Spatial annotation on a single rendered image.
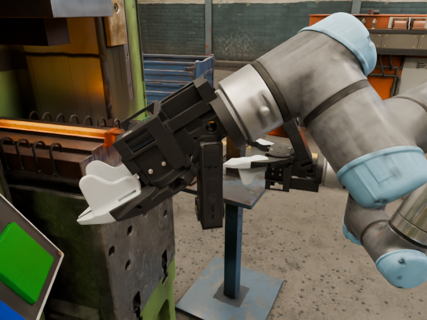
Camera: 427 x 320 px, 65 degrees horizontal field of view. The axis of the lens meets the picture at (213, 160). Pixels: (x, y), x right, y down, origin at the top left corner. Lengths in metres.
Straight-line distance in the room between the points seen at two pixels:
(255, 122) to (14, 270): 0.31
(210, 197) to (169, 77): 4.21
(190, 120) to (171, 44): 8.84
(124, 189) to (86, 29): 0.80
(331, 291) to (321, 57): 1.63
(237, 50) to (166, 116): 8.16
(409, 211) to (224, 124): 0.41
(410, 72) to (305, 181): 3.48
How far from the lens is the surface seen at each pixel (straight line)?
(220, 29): 8.60
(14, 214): 0.51
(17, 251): 0.47
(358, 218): 0.75
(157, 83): 4.61
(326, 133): 0.34
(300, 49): 0.35
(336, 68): 0.35
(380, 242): 0.68
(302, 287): 1.87
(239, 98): 0.33
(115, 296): 0.93
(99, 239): 0.81
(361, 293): 1.93
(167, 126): 0.34
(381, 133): 0.33
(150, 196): 0.35
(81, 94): 1.18
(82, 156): 0.81
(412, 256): 0.65
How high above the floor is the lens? 1.28
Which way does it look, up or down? 24 degrees down
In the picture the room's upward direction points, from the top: straight up
